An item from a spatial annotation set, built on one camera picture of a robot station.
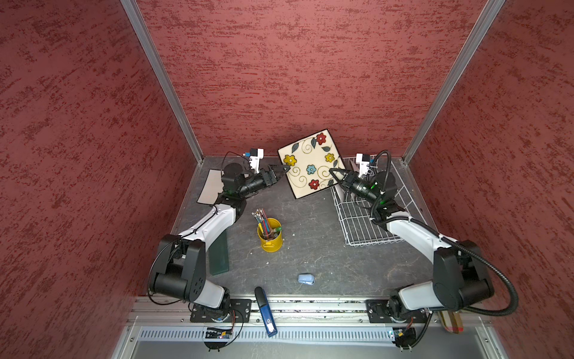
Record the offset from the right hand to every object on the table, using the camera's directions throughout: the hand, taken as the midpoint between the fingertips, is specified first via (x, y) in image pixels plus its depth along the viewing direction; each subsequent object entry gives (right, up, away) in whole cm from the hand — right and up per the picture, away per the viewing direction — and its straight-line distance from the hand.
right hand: (327, 174), depth 77 cm
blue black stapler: (-20, -47, -7) cm, 52 cm away
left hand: (-14, 0, 0) cm, 14 cm away
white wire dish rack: (+16, -23, +16) cm, 32 cm away
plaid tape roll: (+40, -48, -6) cm, 63 cm away
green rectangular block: (-41, -32, +8) cm, 53 cm away
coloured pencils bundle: (-23, -18, +4) cm, 30 cm away
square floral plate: (-6, +5, +2) cm, 8 cm away
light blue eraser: (-7, -38, +2) cm, 39 cm away
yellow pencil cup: (-19, -25, +3) cm, 31 cm away
